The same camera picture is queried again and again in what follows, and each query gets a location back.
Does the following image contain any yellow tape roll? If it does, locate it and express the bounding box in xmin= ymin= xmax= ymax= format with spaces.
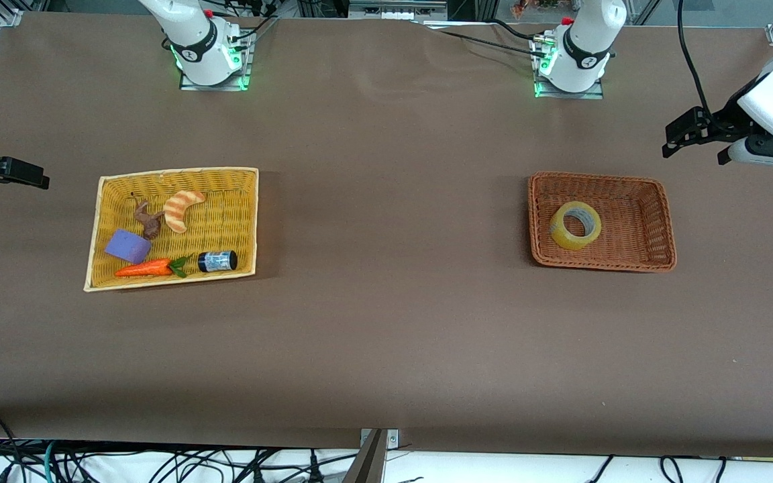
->
xmin=549 ymin=201 xmax=603 ymax=252

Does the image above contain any orange-brown wicker basket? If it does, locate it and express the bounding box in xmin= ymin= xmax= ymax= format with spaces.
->
xmin=527 ymin=171 xmax=678 ymax=273

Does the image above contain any purple foam block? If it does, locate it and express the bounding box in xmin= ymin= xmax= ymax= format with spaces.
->
xmin=104 ymin=229 xmax=153 ymax=264

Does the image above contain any brown toy figure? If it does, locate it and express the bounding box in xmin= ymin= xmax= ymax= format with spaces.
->
xmin=132 ymin=193 xmax=164 ymax=241

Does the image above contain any orange toy carrot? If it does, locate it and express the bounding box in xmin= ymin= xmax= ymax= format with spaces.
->
xmin=114 ymin=256 xmax=190 ymax=279

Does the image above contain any toy croissant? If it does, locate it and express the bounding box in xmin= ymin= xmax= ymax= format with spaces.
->
xmin=163 ymin=190 xmax=207 ymax=234

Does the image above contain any yellow wicker basket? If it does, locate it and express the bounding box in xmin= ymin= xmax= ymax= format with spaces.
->
xmin=83 ymin=166 xmax=260 ymax=293

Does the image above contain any small black bottle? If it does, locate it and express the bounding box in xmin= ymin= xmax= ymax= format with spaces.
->
xmin=197 ymin=250 xmax=238 ymax=273

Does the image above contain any grey metal box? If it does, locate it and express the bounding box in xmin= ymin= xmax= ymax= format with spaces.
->
xmin=348 ymin=0 xmax=449 ymax=21

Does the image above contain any brown table cover sheet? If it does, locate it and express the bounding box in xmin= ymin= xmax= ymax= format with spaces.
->
xmin=0 ymin=13 xmax=773 ymax=458

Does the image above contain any dark metal pole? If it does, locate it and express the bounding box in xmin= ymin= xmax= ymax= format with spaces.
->
xmin=343 ymin=429 xmax=387 ymax=483

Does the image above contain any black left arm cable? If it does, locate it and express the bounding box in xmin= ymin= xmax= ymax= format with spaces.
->
xmin=677 ymin=0 xmax=719 ymax=121

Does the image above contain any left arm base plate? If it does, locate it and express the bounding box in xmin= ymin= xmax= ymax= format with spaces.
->
xmin=531 ymin=37 xmax=605 ymax=100

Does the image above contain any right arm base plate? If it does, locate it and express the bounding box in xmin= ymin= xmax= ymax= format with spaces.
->
xmin=178 ymin=27 xmax=254 ymax=92

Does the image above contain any black table cable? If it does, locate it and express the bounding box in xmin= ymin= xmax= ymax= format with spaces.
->
xmin=423 ymin=23 xmax=542 ymax=54

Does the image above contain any green floor cable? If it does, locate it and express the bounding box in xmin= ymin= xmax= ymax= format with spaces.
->
xmin=43 ymin=439 xmax=60 ymax=483

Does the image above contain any silver metal bracket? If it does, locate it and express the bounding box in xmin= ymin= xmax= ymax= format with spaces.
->
xmin=360 ymin=429 xmax=400 ymax=449

